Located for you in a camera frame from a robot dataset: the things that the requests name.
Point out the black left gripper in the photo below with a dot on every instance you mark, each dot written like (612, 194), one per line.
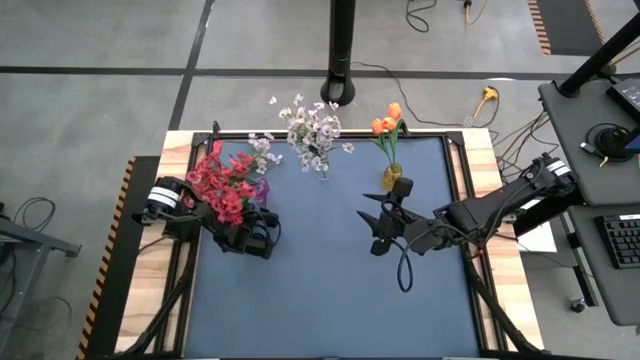
(250, 240)

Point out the black diagonal pole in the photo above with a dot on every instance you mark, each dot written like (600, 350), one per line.
(600, 55)

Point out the white paper sheet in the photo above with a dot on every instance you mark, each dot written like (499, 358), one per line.
(542, 242)

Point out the yellow glass vase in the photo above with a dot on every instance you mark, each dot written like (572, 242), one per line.
(391, 175)

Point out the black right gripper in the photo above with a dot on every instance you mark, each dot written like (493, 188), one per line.
(395, 220)

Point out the black desk beam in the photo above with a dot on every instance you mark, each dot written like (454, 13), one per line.
(555, 207)

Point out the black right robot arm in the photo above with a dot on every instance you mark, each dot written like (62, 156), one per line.
(480, 215)

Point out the black stand pole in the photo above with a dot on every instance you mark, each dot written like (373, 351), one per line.
(341, 40)

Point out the black mat orange stripes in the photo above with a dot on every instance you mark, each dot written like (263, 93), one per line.
(565, 25)

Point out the purple glass vase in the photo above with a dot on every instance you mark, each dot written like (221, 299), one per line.
(263, 187)

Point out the gray keyboard shelf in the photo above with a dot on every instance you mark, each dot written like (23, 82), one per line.
(595, 280)

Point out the gray desk top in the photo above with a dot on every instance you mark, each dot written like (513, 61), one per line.
(590, 150)

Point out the clear glass vase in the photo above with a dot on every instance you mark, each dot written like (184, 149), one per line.
(322, 175)

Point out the black mat yellow stripes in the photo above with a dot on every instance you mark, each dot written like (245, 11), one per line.
(107, 320)

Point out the black keyboard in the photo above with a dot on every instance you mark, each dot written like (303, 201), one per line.
(622, 242)

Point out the black round stand base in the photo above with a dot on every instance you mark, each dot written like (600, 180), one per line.
(612, 142)

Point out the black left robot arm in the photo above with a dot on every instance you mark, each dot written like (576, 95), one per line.
(185, 225)

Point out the blue table mat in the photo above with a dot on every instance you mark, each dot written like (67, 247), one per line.
(330, 300)

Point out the black caster wheel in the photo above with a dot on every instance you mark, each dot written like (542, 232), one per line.
(578, 305)

